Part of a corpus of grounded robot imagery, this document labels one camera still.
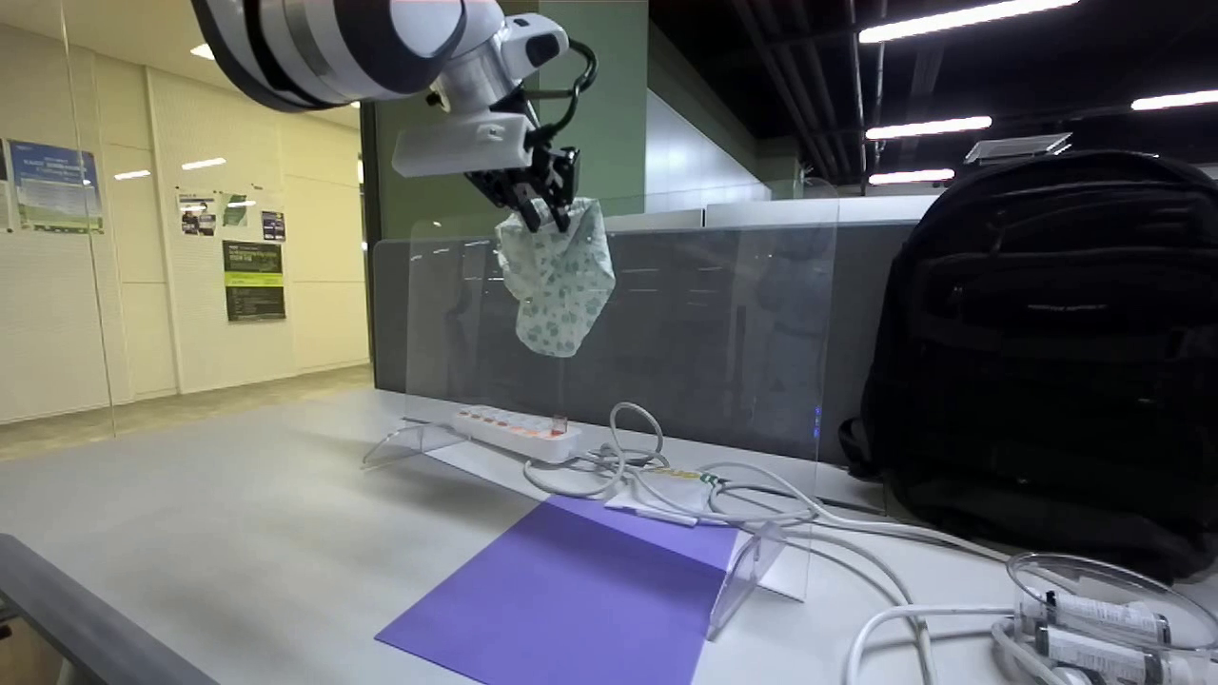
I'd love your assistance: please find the black backpack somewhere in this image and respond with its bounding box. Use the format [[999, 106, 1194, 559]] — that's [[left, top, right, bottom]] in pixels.
[[838, 149, 1218, 584]]

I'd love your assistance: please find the white coiled cable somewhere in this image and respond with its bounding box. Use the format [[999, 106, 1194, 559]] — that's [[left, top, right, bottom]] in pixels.
[[519, 399, 815, 526]]

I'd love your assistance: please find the transparent acrylic screen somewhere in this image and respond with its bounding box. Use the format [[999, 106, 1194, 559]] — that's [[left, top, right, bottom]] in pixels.
[[368, 234, 811, 640]]

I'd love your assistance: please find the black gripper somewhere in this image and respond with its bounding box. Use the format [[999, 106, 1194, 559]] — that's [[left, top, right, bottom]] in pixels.
[[468, 42, 598, 234]]

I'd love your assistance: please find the white power strip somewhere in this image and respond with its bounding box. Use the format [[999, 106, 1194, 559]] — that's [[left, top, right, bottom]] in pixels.
[[402, 403, 581, 465]]

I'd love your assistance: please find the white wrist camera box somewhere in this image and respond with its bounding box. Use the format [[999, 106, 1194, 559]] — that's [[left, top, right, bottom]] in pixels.
[[391, 111, 533, 178]]

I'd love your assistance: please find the white power adapter plug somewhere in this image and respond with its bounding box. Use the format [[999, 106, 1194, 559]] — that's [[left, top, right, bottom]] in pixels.
[[991, 590, 1218, 685]]

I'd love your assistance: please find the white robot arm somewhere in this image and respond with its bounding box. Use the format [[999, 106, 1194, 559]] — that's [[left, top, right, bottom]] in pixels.
[[189, 0, 598, 234]]

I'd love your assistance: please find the wall poster blue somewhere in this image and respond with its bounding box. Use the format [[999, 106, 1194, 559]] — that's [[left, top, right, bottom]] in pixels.
[[9, 141, 104, 234]]

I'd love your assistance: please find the white green patterned cloth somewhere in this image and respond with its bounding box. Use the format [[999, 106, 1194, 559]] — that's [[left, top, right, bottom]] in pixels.
[[494, 197, 618, 360]]

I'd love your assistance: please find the purple paper sheet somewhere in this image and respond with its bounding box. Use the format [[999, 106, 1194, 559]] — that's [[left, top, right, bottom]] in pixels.
[[377, 500, 734, 685]]

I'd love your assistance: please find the dark wall sign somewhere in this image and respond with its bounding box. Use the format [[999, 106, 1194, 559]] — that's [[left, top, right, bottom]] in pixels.
[[221, 239, 284, 325]]

